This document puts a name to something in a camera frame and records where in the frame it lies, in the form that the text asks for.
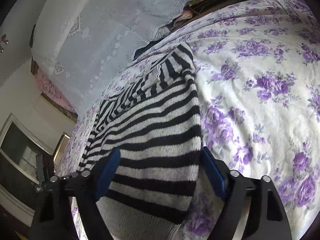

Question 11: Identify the black white striped sweater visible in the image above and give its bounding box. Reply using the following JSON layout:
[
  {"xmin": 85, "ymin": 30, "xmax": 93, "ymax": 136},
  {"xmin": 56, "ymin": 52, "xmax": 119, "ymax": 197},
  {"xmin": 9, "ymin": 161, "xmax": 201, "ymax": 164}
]
[{"xmin": 78, "ymin": 43, "xmax": 201, "ymax": 239}]

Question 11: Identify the purple floral bed sheet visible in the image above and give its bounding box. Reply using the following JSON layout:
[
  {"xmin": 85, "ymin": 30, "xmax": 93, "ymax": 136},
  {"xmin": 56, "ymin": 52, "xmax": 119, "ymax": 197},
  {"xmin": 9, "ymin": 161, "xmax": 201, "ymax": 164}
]
[{"xmin": 53, "ymin": 0, "xmax": 320, "ymax": 240}]

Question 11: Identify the white framed window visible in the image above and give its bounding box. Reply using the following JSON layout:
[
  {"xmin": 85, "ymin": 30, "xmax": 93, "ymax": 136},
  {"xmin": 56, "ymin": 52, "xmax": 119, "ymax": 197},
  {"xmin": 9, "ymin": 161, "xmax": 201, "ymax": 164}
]
[{"xmin": 1, "ymin": 113, "xmax": 54, "ymax": 184}]

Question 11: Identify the white lace curtain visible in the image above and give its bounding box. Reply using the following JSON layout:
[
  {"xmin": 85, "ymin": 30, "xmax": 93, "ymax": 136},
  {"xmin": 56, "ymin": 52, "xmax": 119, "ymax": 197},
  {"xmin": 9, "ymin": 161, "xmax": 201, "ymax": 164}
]
[{"xmin": 31, "ymin": 0, "xmax": 192, "ymax": 116}]

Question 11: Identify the pink patterned cloth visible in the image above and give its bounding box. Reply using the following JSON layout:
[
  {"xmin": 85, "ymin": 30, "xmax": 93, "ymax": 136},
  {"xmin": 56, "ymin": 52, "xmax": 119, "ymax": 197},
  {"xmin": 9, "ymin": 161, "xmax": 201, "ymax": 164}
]
[{"xmin": 30, "ymin": 59, "xmax": 78, "ymax": 123}]

